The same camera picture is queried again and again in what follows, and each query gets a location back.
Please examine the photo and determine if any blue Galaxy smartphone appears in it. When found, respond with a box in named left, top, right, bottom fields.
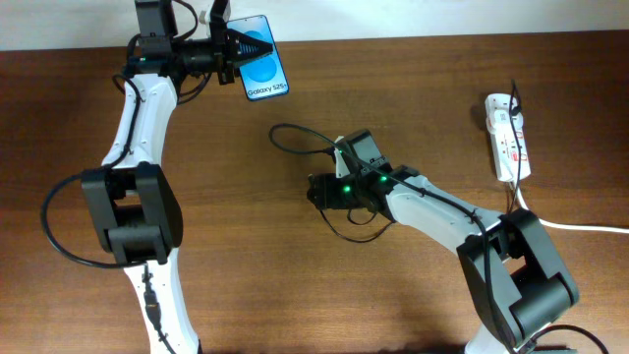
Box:
left=227, top=15, right=289, bottom=101

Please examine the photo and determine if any black charging cable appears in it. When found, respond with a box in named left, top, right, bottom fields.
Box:
left=318, top=79, right=525, bottom=244

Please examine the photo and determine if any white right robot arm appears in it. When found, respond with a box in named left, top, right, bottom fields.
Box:
left=308, top=130, right=580, bottom=353

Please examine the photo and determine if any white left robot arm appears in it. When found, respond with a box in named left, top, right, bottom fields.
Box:
left=81, top=1, right=272, bottom=353

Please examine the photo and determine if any white charger adapter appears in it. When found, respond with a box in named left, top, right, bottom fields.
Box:
left=489, top=109, right=523, bottom=130

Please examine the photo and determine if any white power strip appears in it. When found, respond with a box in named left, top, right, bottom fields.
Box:
left=485, top=93, right=531, bottom=182

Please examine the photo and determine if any white power strip cord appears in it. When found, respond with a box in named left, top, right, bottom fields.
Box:
left=510, top=180, right=629, bottom=235

